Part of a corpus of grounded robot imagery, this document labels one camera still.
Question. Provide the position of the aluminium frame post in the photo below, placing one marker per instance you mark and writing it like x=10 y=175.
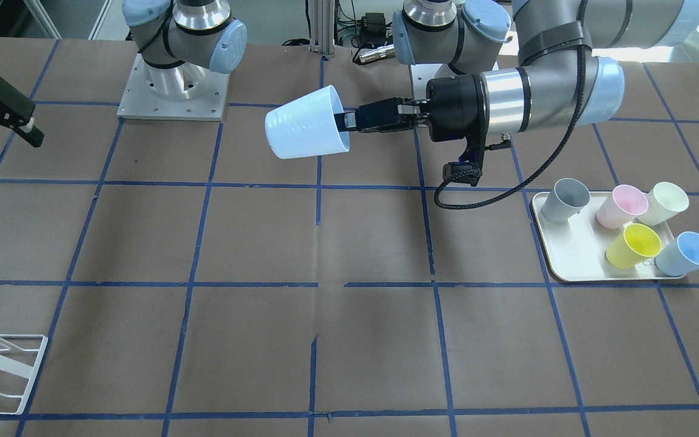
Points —
x=321 y=27

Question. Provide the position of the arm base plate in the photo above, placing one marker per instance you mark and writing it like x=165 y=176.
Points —
x=183 y=93
x=420 y=75

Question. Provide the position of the grey plastic cup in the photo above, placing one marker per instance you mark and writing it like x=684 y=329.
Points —
x=566 y=199

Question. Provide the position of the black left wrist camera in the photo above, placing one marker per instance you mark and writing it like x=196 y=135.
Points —
x=463 y=172

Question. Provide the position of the light blue cup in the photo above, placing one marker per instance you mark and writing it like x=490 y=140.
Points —
x=681 y=256
x=307 y=127

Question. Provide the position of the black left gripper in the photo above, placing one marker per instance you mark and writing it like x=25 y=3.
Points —
x=454 y=109

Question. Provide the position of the cream white plastic cup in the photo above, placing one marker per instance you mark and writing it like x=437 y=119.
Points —
x=665 y=201

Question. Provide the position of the pink plastic cup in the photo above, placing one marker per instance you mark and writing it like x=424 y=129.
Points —
x=624 y=204

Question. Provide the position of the yellow plastic cup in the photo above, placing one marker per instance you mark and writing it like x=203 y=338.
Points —
x=636 y=243

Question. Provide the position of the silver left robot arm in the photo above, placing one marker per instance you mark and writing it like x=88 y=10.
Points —
x=503 y=73

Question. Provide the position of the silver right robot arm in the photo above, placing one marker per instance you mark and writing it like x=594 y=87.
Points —
x=186 y=51

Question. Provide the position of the white plastic tray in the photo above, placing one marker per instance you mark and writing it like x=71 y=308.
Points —
x=575 y=249

